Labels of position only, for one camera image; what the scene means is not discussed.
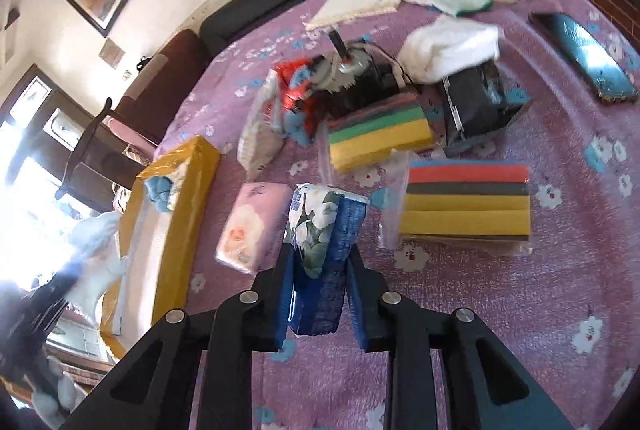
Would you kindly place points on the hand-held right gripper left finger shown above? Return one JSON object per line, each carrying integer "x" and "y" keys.
{"x": 282, "y": 305}

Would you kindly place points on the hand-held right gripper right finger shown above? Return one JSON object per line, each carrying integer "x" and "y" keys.
{"x": 360, "y": 310}

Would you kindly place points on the blue floral tissue pack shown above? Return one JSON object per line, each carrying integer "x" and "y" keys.
{"x": 320, "y": 250}

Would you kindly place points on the pink tissue pack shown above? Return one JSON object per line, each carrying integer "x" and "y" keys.
{"x": 250, "y": 225}

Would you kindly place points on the yellow bag with items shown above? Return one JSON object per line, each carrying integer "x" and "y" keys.
{"x": 195, "y": 190}

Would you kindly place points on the striped sponge pack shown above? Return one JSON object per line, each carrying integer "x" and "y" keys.
{"x": 380, "y": 140}
{"x": 465, "y": 205}

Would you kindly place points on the white patterned tissue pack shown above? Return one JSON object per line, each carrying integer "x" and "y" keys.
{"x": 257, "y": 135}

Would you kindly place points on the black plastic packet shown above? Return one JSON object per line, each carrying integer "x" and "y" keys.
{"x": 475, "y": 105}

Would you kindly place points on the white towel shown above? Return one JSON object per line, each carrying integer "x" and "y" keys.
{"x": 445, "y": 47}

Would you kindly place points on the person's left hand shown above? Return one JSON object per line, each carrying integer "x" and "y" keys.
{"x": 55, "y": 397}

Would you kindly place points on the blue rolled cloth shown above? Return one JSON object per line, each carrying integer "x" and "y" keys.
{"x": 160, "y": 192}

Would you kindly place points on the blue cloth in red net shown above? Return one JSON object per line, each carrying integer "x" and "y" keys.
{"x": 300, "y": 125}

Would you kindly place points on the dark wooden chair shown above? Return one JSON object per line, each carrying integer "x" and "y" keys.
{"x": 82, "y": 145}
{"x": 165, "y": 75}

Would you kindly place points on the purple floral tablecloth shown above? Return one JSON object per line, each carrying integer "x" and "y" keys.
{"x": 550, "y": 260}

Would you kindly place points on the black electric motor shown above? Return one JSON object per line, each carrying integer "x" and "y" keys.
{"x": 365, "y": 85}

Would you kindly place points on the red plastic bag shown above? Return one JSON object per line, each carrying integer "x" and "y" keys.
{"x": 287, "y": 77}

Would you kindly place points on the wooden framed window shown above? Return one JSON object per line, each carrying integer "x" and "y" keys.
{"x": 30, "y": 100}

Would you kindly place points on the white paper notebook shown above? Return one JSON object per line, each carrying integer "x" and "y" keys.
{"x": 350, "y": 2}

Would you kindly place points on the black smartphone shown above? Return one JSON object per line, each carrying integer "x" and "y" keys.
{"x": 582, "y": 52}

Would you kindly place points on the small framed wall picture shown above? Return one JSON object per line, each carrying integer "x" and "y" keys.
{"x": 111, "y": 53}

